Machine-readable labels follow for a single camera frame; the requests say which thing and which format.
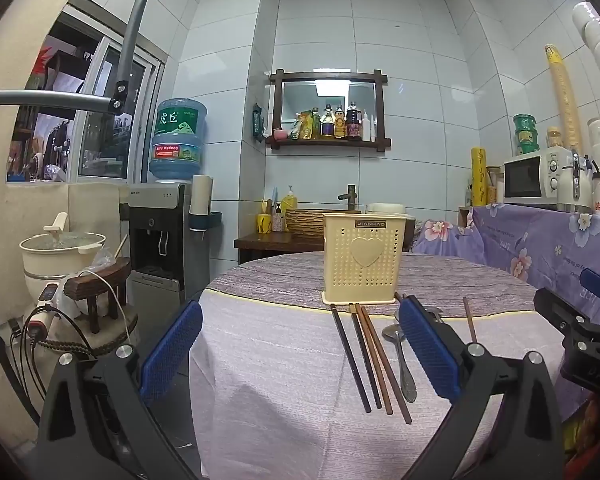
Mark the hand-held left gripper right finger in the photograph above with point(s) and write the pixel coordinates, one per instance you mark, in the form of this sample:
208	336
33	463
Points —
427	355

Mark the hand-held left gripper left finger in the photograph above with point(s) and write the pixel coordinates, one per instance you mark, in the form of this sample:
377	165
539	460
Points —
172	355

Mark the cream plastic utensil holder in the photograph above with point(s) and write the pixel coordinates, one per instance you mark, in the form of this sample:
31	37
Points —
365	270

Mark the purple floral cloth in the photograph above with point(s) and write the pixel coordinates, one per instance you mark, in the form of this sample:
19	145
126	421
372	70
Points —
520	240

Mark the dark wooden stool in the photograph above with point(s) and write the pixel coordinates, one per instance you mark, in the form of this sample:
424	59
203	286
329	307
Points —
100	280

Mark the grey water dispenser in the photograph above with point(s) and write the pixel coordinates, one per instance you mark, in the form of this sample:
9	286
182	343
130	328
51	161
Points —
155	240

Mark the white microwave oven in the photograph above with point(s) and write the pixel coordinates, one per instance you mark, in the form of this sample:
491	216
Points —
525	177

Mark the white handheld appliance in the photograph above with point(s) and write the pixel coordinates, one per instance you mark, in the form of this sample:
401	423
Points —
45	310

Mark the dark wooden counter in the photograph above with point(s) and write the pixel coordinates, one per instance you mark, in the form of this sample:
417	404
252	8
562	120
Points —
275	245

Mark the cream cooking pot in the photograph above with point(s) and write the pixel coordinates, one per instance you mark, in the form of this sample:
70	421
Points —
55	260

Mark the white plastic tub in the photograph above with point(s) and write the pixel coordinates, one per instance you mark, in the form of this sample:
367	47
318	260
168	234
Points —
385	208

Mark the yellow lidded jar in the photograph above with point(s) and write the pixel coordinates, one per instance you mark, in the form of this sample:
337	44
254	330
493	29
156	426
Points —
554	139

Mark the yellow cup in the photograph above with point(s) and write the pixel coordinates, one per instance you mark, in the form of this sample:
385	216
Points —
264	224

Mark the small pump bottle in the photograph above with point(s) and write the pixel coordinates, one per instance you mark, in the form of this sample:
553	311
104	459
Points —
278	220

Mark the bronze faucet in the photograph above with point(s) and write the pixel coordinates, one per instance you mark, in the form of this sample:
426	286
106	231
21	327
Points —
350	200

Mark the woven basin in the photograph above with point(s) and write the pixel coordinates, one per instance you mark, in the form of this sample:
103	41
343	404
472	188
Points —
305	222

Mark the stack of yellow paper cups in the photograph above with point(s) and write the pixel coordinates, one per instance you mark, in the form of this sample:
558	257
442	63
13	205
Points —
565	100

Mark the yellow soap bottle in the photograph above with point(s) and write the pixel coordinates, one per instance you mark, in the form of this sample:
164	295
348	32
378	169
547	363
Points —
289	201

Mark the blue water jug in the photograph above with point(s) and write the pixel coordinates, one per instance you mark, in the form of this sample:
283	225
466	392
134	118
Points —
177	140

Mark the stack of white paper cups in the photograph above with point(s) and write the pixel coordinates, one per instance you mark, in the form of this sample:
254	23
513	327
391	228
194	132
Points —
597	60

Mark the wooden mirror shelf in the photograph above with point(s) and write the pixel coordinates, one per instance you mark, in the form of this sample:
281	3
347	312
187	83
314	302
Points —
330	146

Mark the white squeeze bottle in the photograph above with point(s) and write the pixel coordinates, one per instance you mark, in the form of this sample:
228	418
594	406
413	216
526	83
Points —
366	130

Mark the dark soy sauce bottle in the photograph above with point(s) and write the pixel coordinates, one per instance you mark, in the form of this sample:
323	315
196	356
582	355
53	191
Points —
353	125

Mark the pink ornament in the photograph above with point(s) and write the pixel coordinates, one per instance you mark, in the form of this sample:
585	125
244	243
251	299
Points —
280	135

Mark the amber sauce bottle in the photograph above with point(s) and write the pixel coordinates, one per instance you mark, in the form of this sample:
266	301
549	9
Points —
339	125

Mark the green glass bottle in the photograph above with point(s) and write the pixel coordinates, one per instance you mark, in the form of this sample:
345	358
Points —
315	125

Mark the window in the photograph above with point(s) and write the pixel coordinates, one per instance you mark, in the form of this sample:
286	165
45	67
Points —
55	125

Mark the yellow snack bag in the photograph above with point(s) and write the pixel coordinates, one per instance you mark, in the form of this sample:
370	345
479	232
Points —
300	127

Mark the dark green wall packet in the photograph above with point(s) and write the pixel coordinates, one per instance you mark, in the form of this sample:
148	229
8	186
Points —
258	121

